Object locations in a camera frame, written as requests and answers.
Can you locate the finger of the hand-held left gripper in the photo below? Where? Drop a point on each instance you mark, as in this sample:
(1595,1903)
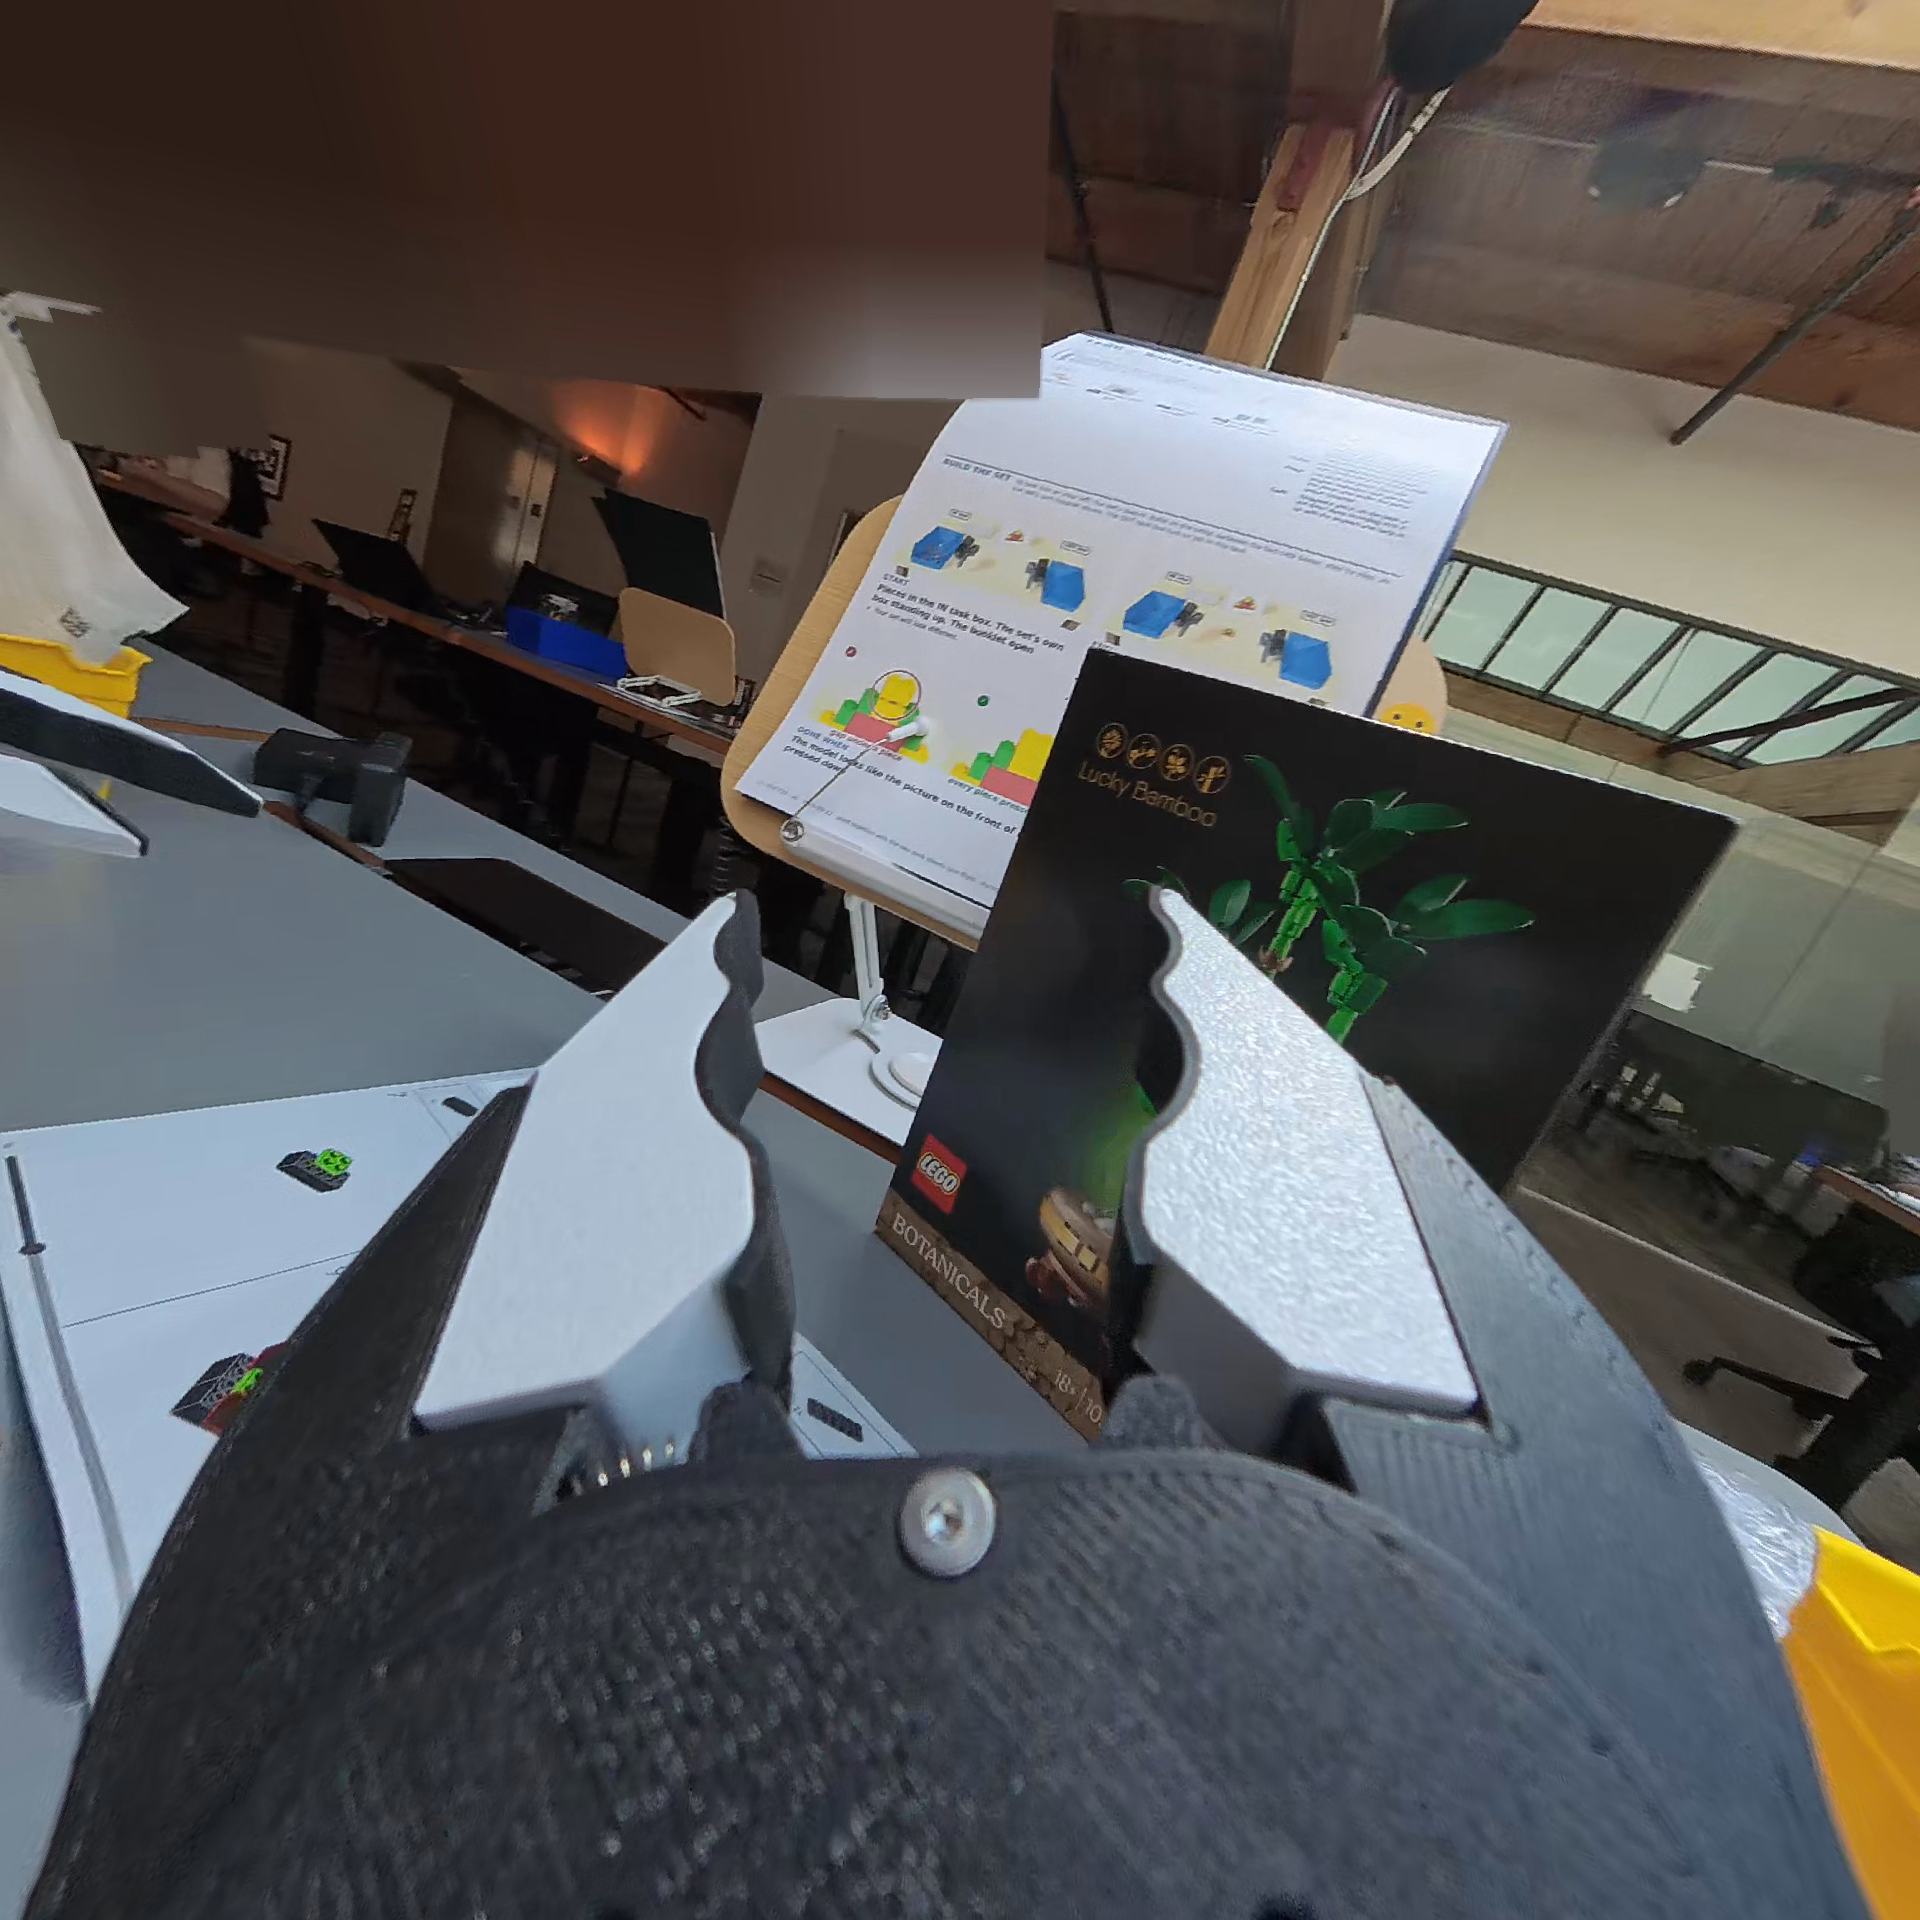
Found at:
(134,758)
(60,810)

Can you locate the long wooden table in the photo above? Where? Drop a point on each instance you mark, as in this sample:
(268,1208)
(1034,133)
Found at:
(690,729)

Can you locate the black plant toy box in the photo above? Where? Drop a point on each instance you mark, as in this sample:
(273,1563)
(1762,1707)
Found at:
(1051,900)

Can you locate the printed instruction sheet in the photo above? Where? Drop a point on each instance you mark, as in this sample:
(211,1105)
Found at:
(1200,495)

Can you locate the wooden instruction board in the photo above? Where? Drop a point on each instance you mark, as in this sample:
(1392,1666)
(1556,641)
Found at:
(819,644)

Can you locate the blue plastic bin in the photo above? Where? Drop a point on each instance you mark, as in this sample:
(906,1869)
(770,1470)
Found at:
(570,644)

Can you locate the black office chair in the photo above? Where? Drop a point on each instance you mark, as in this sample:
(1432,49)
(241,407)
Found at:
(1845,1351)

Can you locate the black flat panel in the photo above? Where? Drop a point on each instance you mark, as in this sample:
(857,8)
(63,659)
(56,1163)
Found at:
(524,914)

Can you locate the black electronic device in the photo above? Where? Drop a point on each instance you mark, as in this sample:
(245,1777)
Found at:
(344,772)

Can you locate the white board stand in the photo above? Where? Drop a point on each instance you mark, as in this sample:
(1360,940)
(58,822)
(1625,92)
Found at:
(819,1059)

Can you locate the building instruction booklet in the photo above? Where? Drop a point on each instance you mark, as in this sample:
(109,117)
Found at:
(181,1230)

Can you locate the small wooden board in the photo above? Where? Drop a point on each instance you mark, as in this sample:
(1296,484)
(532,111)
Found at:
(674,639)

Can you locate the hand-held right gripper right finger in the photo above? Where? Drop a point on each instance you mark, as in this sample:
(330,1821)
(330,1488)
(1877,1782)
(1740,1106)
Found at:
(1291,1201)

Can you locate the white numbered paper bag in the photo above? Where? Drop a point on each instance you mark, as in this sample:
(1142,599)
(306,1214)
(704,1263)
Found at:
(60,524)

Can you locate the yellow plastic bin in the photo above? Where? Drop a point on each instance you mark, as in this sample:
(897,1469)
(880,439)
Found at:
(74,675)
(1868,1725)

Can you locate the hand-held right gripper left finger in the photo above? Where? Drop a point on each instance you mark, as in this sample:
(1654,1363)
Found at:
(601,1201)

